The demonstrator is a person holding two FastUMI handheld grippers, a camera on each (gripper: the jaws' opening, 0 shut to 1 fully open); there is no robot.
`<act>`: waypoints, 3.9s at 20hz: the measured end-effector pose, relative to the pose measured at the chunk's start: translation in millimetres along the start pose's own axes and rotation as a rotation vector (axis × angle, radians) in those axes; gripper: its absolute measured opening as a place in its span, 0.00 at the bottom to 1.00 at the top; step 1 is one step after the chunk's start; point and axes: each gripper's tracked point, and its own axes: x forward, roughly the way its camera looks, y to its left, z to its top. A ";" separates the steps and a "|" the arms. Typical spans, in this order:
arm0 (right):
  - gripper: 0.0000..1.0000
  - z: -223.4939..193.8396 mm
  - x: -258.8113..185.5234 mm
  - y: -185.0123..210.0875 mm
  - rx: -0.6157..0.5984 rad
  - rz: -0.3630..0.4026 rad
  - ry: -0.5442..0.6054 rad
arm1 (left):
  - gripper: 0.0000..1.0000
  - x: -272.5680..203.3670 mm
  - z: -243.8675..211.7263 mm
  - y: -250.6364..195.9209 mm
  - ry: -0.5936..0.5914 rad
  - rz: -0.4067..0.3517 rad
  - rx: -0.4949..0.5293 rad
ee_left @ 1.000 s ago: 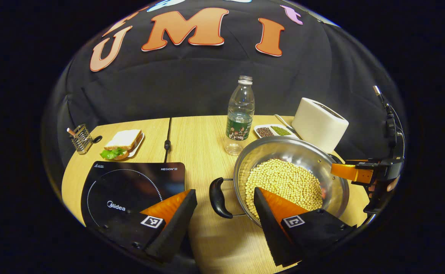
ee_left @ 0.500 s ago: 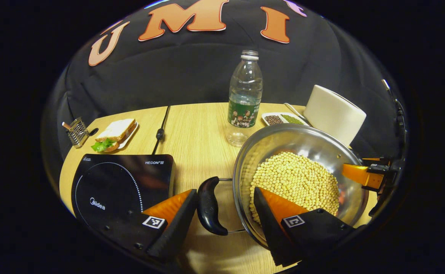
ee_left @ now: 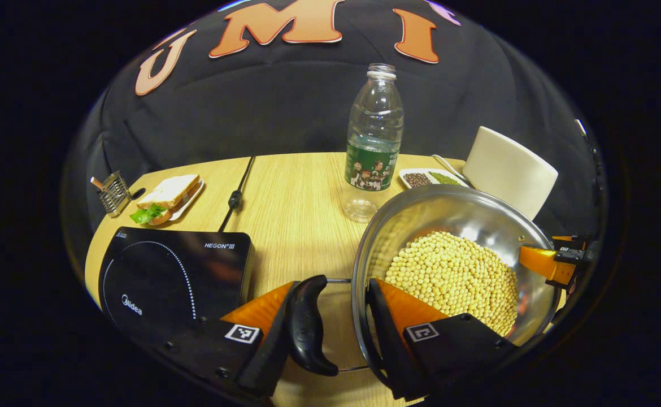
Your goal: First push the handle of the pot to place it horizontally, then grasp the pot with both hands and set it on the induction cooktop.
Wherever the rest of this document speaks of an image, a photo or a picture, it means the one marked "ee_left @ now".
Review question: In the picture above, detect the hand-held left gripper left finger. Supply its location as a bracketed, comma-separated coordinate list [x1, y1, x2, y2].
[161, 279, 304, 397]

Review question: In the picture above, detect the pile of yellow soybeans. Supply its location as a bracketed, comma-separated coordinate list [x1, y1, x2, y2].
[384, 231, 519, 337]

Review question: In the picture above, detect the stainless steel pot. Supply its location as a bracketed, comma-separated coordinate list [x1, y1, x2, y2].
[285, 184, 564, 376]

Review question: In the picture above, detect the white sandwich plate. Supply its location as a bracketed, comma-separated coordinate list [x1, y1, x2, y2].
[138, 178, 206, 222]

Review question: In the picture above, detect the sandwich with lettuce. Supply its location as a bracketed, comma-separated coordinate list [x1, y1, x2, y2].
[130, 174, 201, 226]

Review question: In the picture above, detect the black induction cooktop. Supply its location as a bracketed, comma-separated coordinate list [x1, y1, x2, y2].
[98, 226, 255, 343]

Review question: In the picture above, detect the black power cable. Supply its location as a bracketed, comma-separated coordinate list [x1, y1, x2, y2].
[218, 155, 256, 233]

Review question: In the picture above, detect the white divided bean plate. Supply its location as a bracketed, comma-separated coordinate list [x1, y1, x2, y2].
[398, 168, 470, 190]

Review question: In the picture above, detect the small metal wire rack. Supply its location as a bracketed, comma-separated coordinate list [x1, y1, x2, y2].
[90, 171, 134, 218]

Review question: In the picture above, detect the clear plastic water bottle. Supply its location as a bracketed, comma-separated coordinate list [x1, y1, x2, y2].
[342, 63, 405, 223]

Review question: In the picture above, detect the white toaster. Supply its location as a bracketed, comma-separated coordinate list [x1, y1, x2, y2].
[462, 126, 559, 222]

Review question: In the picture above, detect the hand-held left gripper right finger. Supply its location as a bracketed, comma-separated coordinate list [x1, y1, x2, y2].
[366, 277, 522, 402]

